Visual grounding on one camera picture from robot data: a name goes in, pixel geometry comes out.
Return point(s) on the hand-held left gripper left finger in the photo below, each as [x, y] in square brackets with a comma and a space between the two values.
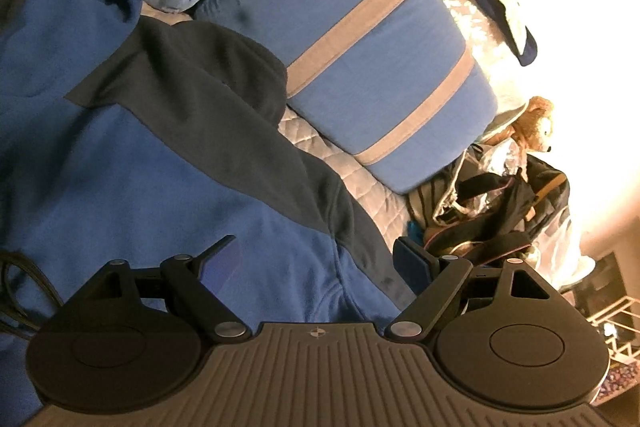
[220, 264]

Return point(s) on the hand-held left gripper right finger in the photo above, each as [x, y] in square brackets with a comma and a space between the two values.
[410, 264]

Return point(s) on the blue fleece hoodie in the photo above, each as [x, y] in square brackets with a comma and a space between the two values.
[150, 167]

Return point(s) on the black bag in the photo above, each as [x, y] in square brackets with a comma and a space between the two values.
[505, 207]

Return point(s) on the clear plastic bag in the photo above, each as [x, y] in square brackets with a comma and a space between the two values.
[570, 247]

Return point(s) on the brown teddy bear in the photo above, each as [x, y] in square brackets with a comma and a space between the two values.
[532, 122]

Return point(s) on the dark cabinet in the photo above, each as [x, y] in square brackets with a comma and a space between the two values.
[605, 277]

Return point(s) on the white metal rack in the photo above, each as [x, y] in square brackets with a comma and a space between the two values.
[612, 307]

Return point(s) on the speckled colourful mat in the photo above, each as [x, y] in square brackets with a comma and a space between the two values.
[622, 379]

